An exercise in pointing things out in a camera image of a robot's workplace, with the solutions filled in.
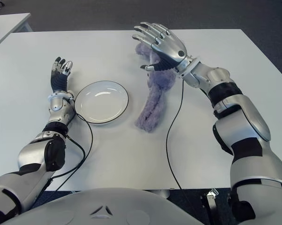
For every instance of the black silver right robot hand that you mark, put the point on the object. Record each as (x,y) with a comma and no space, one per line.
(169,49)

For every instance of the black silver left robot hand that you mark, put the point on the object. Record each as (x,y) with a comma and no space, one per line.
(59,79)

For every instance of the purple plush bunny doll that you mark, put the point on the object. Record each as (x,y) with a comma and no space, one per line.
(155,98)

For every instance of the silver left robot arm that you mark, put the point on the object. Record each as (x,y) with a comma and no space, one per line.
(31,154)

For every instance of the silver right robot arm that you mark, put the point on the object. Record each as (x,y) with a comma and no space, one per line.
(239,131)

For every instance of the white plate with black rim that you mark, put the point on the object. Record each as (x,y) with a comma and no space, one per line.
(102,102)

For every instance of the white side table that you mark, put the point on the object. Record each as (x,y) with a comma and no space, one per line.
(5,25)

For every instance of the grey robot torso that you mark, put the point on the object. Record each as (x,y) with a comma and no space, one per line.
(96,208)

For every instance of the white table leg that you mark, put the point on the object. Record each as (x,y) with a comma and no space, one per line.
(163,193)

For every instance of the metal table clamp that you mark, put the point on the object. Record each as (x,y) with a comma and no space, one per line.
(212,194)

